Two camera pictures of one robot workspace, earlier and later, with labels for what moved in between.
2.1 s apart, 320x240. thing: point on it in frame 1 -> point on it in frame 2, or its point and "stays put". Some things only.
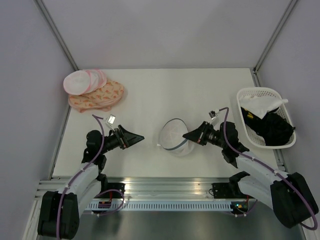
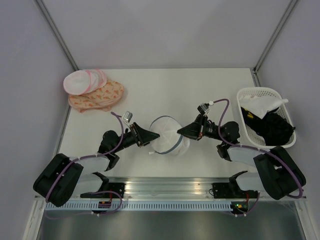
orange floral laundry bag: x=100 y=99 stays put
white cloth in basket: x=260 y=105 stays put
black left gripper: x=125 y=139 -> x=144 y=136
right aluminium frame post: x=279 y=26 stays put
